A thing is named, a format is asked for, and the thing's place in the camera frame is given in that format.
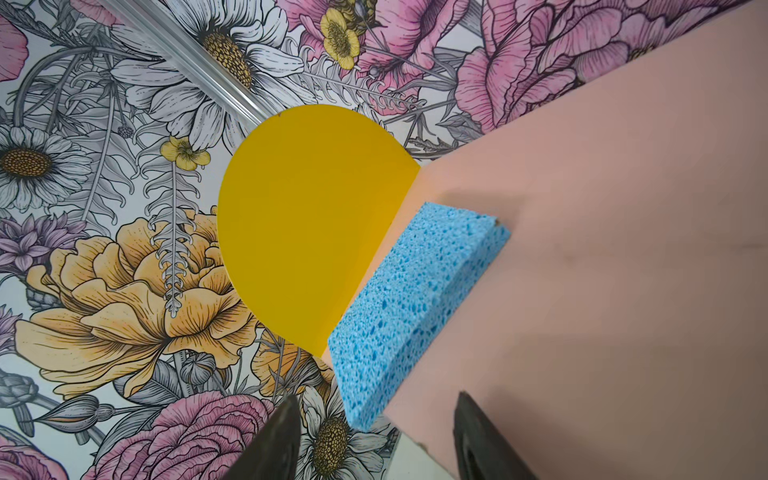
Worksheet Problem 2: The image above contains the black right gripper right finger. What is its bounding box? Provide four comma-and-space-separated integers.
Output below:
453, 391, 538, 480

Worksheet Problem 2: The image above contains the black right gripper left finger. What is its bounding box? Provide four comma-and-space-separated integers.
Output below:
224, 395, 301, 480

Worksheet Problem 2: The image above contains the yellow shelf with coloured boards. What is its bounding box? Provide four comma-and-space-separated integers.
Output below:
217, 0, 768, 480

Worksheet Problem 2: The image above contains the aluminium frame post left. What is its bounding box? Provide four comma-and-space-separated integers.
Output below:
104, 0, 281, 131

